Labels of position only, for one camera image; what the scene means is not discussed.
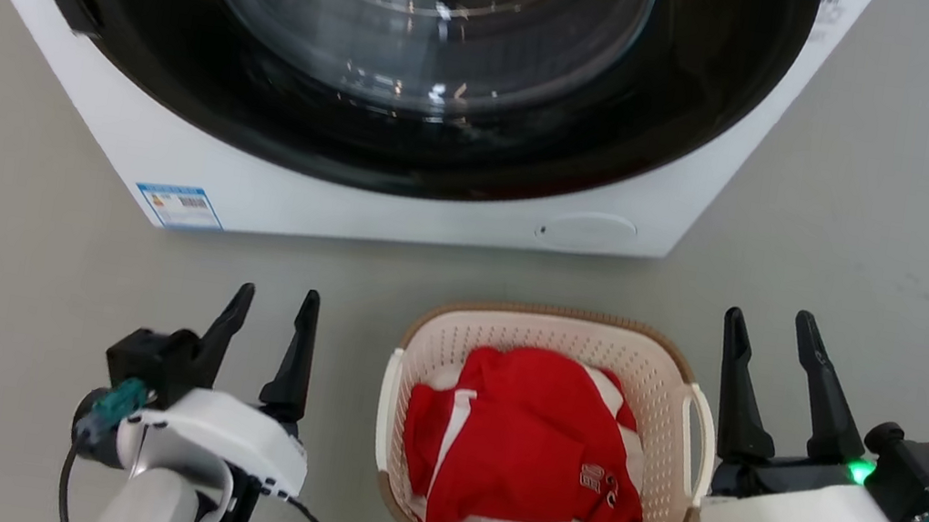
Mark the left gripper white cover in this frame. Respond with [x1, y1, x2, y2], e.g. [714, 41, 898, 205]
[115, 265, 334, 501]

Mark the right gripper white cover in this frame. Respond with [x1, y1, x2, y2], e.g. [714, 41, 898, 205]
[693, 299, 929, 522]

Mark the cream perforated plastic laundry basket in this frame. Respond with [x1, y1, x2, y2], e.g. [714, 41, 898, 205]
[361, 282, 735, 522]

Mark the blue white energy label sticker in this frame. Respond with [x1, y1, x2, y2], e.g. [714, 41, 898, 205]
[130, 178, 229, 237]

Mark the white front-load washing machine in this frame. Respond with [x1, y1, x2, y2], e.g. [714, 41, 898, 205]
[0, 0, 877, 328]

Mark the red garment with white stripes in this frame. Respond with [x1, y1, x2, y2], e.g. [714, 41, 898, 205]
[389, 331, 666, 522]

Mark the round white filter cover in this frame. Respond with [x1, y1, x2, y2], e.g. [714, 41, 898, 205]
[533, 204, 639, 261]

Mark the black round glass washer door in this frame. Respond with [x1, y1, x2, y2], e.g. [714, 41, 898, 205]
[0, 0, 822, 252]

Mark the small printed text label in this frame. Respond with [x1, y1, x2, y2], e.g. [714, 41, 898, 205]
[814, 0, 851, 44]

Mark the teal left camera connector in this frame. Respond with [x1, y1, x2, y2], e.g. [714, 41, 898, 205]
[84, 372, 153, 445]

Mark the black washer door handle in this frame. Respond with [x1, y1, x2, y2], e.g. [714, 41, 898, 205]
[32, 0, 107, 42]

